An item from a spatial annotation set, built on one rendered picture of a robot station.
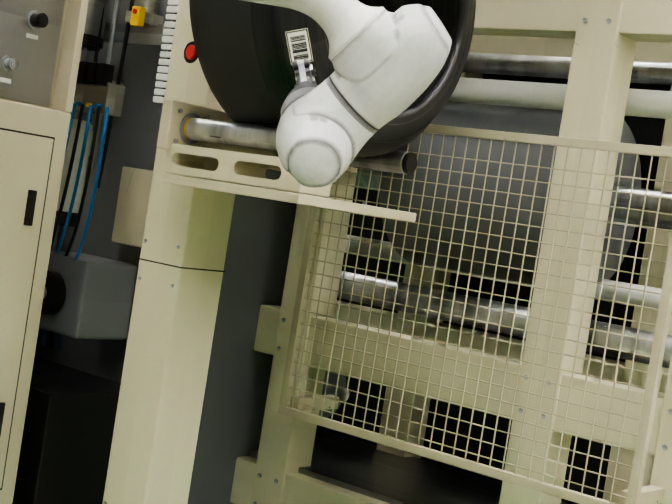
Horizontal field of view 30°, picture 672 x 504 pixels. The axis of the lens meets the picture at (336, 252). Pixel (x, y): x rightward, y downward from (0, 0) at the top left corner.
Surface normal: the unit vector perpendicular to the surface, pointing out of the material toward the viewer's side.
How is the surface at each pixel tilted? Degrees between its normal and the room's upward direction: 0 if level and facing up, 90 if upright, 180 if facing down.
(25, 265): 90
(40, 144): 90
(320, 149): 105
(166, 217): 90
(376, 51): 97
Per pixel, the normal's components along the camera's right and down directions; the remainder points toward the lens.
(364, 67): -0.26, 0.18
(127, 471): -0.62, -0.07
